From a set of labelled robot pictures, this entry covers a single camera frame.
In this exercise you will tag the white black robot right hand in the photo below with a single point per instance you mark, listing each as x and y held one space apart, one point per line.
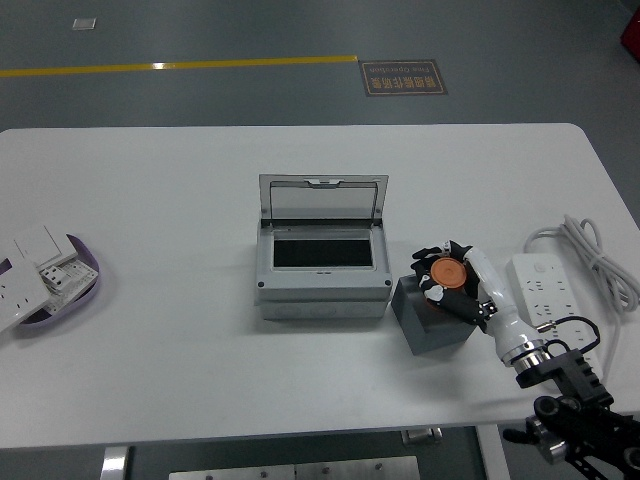
487 280

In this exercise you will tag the orange cylinder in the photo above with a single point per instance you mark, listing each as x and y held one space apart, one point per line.
448 274

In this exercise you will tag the grey electrical box with lid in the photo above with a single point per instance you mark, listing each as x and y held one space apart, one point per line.
320 287

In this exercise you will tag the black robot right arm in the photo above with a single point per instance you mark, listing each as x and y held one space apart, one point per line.
580 380

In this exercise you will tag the dark grey cube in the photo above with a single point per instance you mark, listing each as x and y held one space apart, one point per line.
435 335

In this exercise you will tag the white power strip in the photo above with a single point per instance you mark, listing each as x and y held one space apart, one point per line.
542 285

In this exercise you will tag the white table leg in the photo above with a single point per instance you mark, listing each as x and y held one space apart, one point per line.
114 464
494 452

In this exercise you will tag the brown floor sign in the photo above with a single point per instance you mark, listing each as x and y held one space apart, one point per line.
403 77

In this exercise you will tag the red object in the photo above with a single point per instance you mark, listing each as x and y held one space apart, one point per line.
631 32

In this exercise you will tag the yellow floor tape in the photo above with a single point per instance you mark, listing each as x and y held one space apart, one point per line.
175 65

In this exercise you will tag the purple tray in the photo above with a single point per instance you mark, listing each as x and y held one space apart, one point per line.
86 270

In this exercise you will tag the white printed panel piece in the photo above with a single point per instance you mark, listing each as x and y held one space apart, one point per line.
80 280

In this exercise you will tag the white socket module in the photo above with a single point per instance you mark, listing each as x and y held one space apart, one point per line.
54 278

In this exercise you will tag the small metal floor plate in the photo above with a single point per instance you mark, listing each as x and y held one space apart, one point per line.
84 24

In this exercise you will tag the metal table bracket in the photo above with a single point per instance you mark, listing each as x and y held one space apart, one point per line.
422 436

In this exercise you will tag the grey metal base plate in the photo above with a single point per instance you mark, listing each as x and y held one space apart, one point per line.
300 470

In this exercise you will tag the white wall switch panel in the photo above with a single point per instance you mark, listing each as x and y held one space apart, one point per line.
42 245

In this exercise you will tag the white wall socket panel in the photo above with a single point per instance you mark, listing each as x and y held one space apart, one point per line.
17 295

